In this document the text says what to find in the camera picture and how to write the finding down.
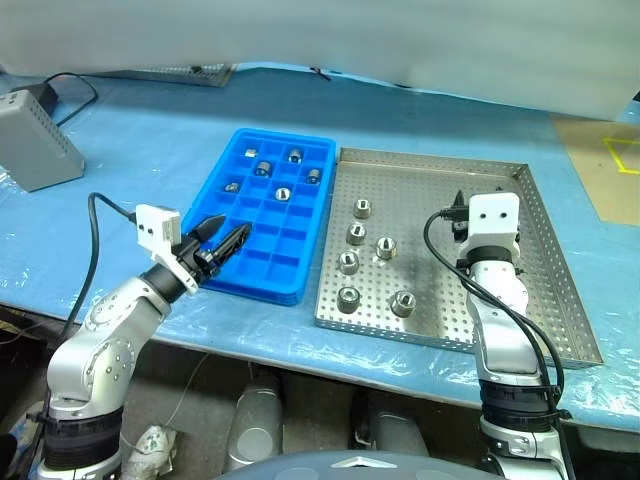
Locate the black power adapter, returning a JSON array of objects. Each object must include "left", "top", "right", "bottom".
[{"left": 12, "top": 82, "right": 61, "bottom": 112}]

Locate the dark grey robot torso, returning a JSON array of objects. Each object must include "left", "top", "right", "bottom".
[{"left": 219, "top": 449, "right": 506, "bottom": 480}]

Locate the grey perforated metal enclosure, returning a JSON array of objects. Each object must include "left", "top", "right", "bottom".
[{"left": 0, "top": 89, "right": 86, "bottom": 194}]

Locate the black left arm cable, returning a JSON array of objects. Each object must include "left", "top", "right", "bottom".
[{"left": 59, "top": 192, "right": 139, "bottom": 341}]

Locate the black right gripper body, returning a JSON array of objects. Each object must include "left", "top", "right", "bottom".
[{"left": 449, "top": 208, "right": 474, "bottom": 246}]

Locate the flat perforated metal tray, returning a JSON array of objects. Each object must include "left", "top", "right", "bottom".
[{"left": 94, "top": 63, "right": 236, "bottom": 89}]

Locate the white foam backdrop sheet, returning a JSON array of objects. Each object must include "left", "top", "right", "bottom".
[{"left": 0, "top": 0, "right": 640, "bottom": 121}]

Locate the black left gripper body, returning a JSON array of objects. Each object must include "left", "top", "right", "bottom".
[{"left": 172, "top": 234, "right": 224, "bottom": 285}]

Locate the black adapter cable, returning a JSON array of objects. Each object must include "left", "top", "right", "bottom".
[{"left": 43, "top": 72, "right": 100, "bottom": 127}]

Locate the grey rounded robot leg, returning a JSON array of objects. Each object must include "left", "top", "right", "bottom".
[
  {"left": 352, "top": 392, "right": 431, "bottom": 457},
  {"left": 222, "top": 367, "right": 285, "bottom": 474}
]

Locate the blue compartment tray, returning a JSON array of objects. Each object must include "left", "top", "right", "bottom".
[{"left": 180, "top": 127, "right": 336, "bottom": 307}]

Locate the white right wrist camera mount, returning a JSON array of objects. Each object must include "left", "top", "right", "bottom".
[{"left": 467, "top": 192, "right": 521, "bottom": 251}]

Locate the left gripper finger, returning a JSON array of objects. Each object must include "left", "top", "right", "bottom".
[
  {"left": 209, "top": 223, "right": 252, "bottom": 265},
  {"left": 192, "top": 214, "right": 228, "bottom": 242}
]

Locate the brown cardboard sheet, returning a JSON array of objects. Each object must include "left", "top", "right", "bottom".
[{"left": 549, "top": 113, "right": 640, "bottom": 226}]

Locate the crumpled white rag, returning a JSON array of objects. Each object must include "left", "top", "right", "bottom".
[{"left": 122, "top": 423, "right": 179, "bottom": 480}]

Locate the thin white wire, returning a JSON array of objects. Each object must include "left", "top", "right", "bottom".
[{"left": 119, "top": 349, "right": 211, "bottom": 451}]

